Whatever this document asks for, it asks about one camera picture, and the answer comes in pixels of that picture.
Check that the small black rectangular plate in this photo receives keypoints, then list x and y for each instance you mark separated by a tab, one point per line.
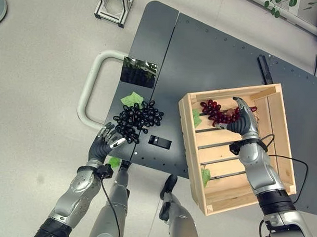
159	142

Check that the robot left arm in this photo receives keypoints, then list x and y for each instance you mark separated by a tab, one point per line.
72	196

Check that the loose green leaf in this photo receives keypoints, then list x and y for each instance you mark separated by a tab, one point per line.
206	177

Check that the robot leg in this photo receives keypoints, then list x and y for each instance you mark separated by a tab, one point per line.
177	212
111	202

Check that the white aluminium frame stand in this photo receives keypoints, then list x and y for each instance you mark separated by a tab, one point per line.
114	6

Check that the wooden slatted crate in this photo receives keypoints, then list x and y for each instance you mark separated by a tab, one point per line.
224	162

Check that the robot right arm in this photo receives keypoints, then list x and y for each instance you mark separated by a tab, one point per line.
270	190

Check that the glossy black square plate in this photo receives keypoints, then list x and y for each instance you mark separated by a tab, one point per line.
138	72

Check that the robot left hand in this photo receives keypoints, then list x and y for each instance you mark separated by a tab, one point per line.
100	148

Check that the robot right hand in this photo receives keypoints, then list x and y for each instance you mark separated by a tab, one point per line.
243	121

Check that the dark grey metal table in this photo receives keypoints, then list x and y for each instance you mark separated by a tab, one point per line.
201	81

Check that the robot left leg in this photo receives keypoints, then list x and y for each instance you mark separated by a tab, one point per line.
111	202

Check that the black bar on table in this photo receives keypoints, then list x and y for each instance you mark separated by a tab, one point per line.
265	69

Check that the red grape bunch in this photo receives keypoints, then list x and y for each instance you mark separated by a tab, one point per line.
218	112

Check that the green leaf plant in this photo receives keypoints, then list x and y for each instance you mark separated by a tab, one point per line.
278	5

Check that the black grape bunch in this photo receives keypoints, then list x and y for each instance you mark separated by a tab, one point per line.
137	120

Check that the robot right leg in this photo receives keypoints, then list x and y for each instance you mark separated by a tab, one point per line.
177	212

